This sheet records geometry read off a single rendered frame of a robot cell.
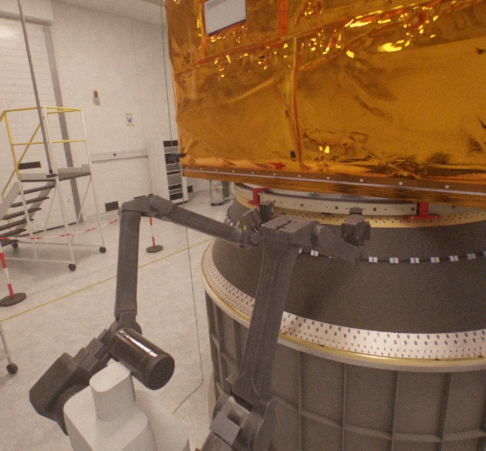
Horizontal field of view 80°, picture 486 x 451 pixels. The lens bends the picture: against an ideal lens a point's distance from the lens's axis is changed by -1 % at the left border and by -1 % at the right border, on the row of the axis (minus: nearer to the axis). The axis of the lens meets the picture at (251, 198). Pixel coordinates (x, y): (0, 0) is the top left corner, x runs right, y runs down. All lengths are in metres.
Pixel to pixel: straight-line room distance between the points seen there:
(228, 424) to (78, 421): 0.29
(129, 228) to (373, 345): 1.00
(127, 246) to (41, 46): 7.96
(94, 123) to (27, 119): 1.48
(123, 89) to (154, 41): 1.81
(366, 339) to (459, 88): 0.96
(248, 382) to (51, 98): 8.21
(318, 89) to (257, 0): 0.53
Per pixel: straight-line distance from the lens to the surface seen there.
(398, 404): 1.56
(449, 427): 1.71
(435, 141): 1.19
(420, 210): 1.37
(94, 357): 0.94
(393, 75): 1.24
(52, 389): 0.93
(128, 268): 0.95
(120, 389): 0.72
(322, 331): 1.37
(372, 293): 1.36
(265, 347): 0.61
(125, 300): 0.95
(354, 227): 1.00
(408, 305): 1.39
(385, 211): 1.34
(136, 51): 9.76
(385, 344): 1.37
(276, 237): 0.58
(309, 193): 1.41
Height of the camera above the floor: 2.03
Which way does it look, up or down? 13 degrees down
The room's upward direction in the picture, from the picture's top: 3 degrees counter-clockwise
